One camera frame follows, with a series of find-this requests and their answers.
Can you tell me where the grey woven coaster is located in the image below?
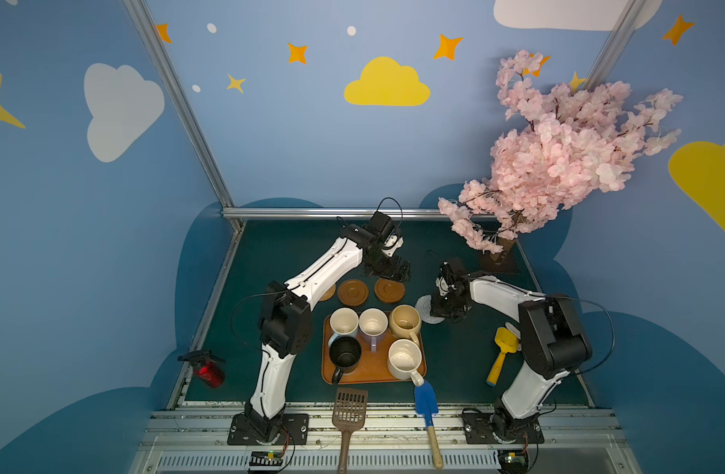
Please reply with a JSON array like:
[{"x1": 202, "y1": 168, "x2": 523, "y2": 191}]
[{"x1": 415, "y1": 295, "x2": 445, "y2": 325}]

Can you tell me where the wooden coaster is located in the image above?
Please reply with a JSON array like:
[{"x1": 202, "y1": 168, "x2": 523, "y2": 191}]
[
  {"x1": 338, "y1": 280, "x2": 370, "y2": 307},
  {"x1": 374, "y1": 278, "x2": 406, "y2": 304}
]

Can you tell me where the right controller board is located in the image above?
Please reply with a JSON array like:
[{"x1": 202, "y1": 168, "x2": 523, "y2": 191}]
[{"x1": 498, "y1": 450, "x2": 530, "y2": 474}]

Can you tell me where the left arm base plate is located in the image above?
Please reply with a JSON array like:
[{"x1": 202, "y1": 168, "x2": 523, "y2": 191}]
[{"x1": 226, "y1": 413, "x2": 309, "y2": 446}]

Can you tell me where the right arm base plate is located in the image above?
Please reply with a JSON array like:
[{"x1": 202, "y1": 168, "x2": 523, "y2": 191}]
[{"x1": 460, "y1": 408, "x2": 544, "y2": 444}]

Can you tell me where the red black handheld device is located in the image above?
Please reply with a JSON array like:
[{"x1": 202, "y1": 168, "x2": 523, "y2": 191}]
[{"x1": 177, "y1": 350, "x2": 226, "y2": 388}]

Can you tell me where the woven rattan coaster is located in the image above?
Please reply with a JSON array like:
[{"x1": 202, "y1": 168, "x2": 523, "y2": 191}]
[{"x1": 319, "y1": 284, "x2": 336, "y2": 301}]

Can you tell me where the aluminium frame rail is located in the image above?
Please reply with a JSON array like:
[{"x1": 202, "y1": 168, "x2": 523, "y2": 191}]
[{"x1": 222, "y1": 207, "x2": 449, "y2": 221}]

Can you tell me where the beige glazed mug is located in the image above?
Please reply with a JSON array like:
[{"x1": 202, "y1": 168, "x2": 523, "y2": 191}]
[{"x1": 389, "y1": 304, "x2": 422, "y2": 346}]

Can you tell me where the tree base plate dark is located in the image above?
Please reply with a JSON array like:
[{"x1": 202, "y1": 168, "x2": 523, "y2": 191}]
[{"x1": 478, "y1": 239, "x2": 520, "y2": 275}]

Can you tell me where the brown slotted spatula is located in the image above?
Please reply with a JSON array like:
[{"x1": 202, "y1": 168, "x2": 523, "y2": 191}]
[{"x1": 332, "y1": 387, "x2": 368, "y2": 474}]

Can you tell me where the yellow toy shovel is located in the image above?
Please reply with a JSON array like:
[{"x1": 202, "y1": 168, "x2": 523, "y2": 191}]
[{"x1": 486, "y1": 327, "x2": 520, "y2": 386}]

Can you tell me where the pink cherry blossom tree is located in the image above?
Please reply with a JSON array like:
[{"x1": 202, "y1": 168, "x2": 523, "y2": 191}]
[{"x1": 438, "y1": 51, "x2": 683, "y2": 254}]

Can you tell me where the brown wooden tray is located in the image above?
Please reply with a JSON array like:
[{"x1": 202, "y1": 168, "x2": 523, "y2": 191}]
[{"x1": 321, "y1": 315, "x2": 399, "y2": 385}]

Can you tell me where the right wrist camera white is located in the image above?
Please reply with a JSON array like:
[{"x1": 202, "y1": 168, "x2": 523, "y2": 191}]
[{"x1": 436, "y1": 276, "x2": 451, "y2": 297}]

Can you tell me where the white speckled mug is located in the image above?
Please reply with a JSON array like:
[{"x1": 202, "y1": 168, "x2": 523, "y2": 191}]
[{"x1": 387, "y1": 339, "x2": 424, "y2": 387}]

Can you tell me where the white work glove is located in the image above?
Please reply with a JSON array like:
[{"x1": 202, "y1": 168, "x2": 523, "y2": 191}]
[{"x1": 505, "y1": 322, "x2": 520, "y2": 340}]

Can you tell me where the left controller board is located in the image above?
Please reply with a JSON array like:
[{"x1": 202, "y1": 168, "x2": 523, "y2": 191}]
[{"x1": 246, "y1": 450, "x2": 285, "y2": 473}]

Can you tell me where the black mug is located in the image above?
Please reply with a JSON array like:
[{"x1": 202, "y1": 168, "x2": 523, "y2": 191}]
[{"x1": 328, "y1": 336, "x2": 364, "y2": 385}]

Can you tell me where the light blue mug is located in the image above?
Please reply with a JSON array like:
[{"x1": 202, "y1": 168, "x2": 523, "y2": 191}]
[{"x1": 328, "y1": 307, "x2": 360, "y2": 346}]

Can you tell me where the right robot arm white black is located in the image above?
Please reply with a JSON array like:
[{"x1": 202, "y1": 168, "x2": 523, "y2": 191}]
[{"x1": 430, "y1": 258, "x2": 593, "y2": 444}]

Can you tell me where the controller board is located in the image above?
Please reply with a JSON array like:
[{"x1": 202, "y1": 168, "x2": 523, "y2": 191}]
[
  {"x1": 246, "y1": 450, "x2": 285, "y2": 473},
  {"x1": 498, "y1": 450, "x2": 530, "y2": 474}
]

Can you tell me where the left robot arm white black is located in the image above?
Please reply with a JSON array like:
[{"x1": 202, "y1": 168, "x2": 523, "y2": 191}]
[{"x1": 243, "y1": 211, "x2": 410, "y2": 444}]

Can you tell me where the purple mug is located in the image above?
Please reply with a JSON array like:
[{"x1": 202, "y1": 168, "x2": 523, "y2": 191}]
[{"x1": 359, "y1": 308, "x2": 388, "y2": 354}]

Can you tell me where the blue spatula wooden handle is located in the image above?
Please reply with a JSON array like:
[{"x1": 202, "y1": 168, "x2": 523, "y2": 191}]
[{"x1": 414, "y1": 379, "x2": 445, "y2": 470}]

